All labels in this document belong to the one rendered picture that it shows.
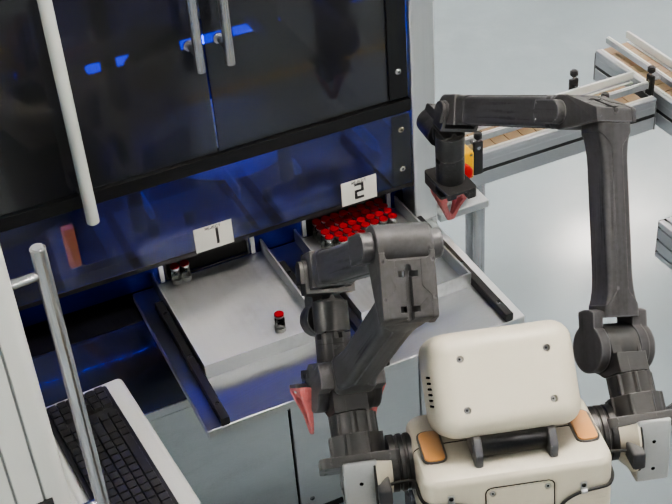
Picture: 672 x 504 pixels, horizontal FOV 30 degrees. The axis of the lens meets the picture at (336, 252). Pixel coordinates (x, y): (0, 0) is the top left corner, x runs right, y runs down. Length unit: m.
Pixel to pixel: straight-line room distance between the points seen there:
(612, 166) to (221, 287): 1.05
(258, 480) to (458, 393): 1.44
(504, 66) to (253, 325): 2.92
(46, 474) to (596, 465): 0.89
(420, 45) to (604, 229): 0.81
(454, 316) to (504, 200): 1.92
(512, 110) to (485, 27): 3.46
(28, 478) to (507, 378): 0.82
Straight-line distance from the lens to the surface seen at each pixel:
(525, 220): 4.40
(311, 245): 2.82
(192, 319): 2.66
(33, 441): 2.09
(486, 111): 2.28
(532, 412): 1.79
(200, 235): 2.64
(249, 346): 2.57
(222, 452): 3.04
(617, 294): 1.98
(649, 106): 3.26
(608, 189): 1.98
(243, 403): 2.45
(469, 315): 2.61
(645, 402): 1.94
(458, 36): 5.59
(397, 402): 3.19
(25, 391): 2.02
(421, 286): 1.60
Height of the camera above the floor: 2.55
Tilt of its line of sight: 37 degrees down
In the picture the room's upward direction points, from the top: 5 degrees counter-clockwise
